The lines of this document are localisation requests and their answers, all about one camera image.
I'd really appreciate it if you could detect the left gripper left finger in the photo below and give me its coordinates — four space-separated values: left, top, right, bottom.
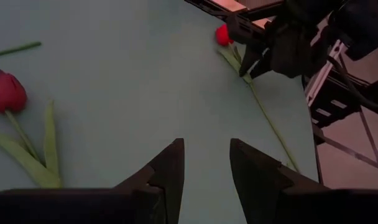
114 138 186 224

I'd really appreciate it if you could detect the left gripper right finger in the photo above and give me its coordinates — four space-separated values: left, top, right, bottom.
229 138 330 224

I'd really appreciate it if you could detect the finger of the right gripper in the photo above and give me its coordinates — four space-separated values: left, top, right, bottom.
249 52 272 79
238 46 265 77

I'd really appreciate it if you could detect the bright red artificial tulip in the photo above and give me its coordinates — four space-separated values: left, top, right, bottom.
215 24 301 174

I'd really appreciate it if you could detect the dark red artificial tulip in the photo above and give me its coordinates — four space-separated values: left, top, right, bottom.
0 41 42 59
0 68 63 189

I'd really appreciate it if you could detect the green table mat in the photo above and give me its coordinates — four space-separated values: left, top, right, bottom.
0 0 320 224

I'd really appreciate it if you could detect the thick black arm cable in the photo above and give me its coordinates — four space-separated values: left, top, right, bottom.
327 55 378 114

